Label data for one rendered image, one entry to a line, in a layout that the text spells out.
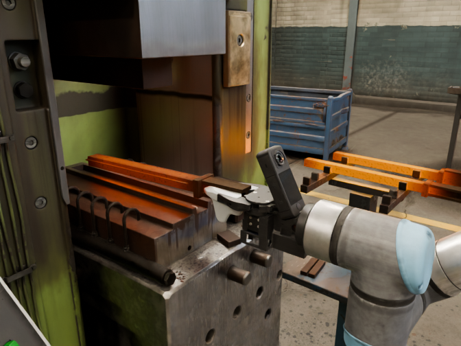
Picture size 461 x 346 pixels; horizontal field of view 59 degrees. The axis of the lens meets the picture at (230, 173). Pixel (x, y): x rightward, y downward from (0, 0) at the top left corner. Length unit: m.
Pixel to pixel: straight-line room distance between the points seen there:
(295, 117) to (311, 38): 4.65
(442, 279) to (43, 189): 0.64
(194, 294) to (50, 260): 0.25
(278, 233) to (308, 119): 3.77
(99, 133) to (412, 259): 0.88
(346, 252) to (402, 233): 0.08
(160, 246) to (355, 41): 8.13
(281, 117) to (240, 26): 3.54
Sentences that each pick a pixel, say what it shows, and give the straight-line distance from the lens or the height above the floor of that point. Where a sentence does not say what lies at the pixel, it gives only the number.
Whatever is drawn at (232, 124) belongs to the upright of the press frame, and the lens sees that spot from 1.04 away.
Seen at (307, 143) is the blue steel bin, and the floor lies 0.21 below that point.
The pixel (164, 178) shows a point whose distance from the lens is 0.80.
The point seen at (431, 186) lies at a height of 0.95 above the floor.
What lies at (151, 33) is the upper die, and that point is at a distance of 0.64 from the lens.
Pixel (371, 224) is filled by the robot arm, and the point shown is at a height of 1.06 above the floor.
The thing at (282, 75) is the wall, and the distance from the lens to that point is 9.29.
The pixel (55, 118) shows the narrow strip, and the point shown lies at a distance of 0.71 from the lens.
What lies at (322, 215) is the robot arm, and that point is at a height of 1.06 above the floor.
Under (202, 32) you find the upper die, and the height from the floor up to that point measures 1.31.
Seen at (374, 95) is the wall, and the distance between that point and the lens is 8.48.
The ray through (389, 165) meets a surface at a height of 0.95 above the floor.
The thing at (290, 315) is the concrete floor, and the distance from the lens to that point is 2.14.
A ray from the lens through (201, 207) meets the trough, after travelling 0.79.
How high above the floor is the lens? 1.30
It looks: 19 degrees down
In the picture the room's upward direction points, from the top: straight up
